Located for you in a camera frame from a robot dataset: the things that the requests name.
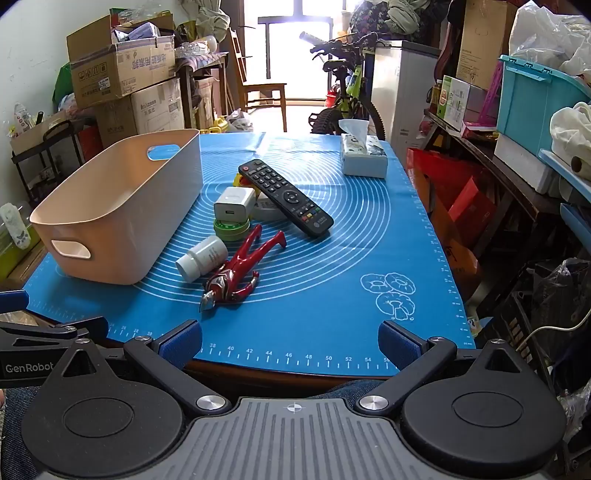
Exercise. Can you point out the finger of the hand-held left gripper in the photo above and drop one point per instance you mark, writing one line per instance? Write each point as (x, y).
(46, 333)
(11, 302)

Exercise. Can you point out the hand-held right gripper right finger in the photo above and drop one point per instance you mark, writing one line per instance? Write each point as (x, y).
(398, 345)

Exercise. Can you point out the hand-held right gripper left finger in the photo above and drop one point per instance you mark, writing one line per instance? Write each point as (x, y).
(181, 345)

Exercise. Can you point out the white pill bottle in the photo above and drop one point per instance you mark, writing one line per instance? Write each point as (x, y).
(203, 258)

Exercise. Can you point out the red silver action figure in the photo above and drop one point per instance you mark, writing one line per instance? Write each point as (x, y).
(235, 272)

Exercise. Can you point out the green round tin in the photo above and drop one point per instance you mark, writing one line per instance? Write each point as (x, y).
(231, 232)

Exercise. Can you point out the beige plastic basket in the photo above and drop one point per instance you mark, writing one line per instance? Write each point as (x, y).
(115, 221)

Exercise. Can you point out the white charger plug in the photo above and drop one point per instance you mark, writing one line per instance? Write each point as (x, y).
(233, 203)

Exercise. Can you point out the yellow plastic toy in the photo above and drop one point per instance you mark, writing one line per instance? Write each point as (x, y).
(240, 181)

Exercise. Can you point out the black remote control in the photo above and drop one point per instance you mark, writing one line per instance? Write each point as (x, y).
(286, 198)

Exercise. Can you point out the person's blue jeans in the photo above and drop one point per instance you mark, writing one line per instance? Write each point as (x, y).
(18, 424)

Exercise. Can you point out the white printed bottle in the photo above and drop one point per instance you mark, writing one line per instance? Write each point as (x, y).
(14, 226)

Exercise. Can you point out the blue silicone baking mat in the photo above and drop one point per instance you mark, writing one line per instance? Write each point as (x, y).
(346, 258)

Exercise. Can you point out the red flat box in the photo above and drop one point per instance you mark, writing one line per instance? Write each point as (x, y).
(471, 207)

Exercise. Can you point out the black metal trolley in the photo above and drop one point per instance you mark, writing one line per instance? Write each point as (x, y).
(55, 152)

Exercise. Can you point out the white round disc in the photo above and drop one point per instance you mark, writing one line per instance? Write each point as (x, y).
(267, 211)

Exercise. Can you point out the small brown cardboard box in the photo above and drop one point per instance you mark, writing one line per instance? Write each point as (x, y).
(32, 134)

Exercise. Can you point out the black plastic bag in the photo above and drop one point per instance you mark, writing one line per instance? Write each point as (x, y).
(561, 290)

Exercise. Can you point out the red gift bag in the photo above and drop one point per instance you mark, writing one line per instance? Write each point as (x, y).
(425, 175)

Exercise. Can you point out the red plastic container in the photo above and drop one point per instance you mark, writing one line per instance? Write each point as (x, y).
(90, 143)

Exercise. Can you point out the printed tissue pack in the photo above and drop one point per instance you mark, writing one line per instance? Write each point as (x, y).
(362, 159)

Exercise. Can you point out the dark wooden side table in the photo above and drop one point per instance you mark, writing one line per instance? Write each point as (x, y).
(503, 184)

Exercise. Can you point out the white foam box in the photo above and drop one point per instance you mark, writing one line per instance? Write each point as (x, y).
(521, 161)

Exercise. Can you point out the yellow plastic jug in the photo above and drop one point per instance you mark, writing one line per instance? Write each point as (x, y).
(217, 125)

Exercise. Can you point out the knotted white plastic bag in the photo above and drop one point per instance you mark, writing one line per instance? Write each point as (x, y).
(238, 121)

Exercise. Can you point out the green black bicycle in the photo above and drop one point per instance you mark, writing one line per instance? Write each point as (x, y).
(344, 106)

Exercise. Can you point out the green white carton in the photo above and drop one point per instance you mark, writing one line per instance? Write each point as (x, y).
(455, 101)

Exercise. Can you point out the white chest freezer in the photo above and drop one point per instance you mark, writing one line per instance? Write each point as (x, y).
(406, 92)

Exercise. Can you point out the red plastic bucket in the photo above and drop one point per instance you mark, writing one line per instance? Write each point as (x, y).
(332, 99)

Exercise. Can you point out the amber oil bottle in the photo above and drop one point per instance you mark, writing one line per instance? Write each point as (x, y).
(437, 92)

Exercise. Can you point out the open brown cardboard box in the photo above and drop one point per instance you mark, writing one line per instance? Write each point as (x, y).
(120, 69)

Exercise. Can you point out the teal plastic storage bin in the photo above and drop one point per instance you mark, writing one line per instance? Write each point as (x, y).
(531, 110)

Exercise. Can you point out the wooden chair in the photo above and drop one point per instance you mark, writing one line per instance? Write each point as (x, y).
(263, 87)

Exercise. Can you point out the white cloth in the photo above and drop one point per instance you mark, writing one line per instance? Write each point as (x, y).
(570, 134)

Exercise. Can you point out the wooden desk with patterned cloth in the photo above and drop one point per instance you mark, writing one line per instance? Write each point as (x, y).
(203, 60)

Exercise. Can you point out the tall brown cardboard box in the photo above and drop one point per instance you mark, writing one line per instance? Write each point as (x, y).
(485, 41)

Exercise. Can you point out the pile of hanging clothes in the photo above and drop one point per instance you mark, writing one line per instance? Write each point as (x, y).
(401, 16)

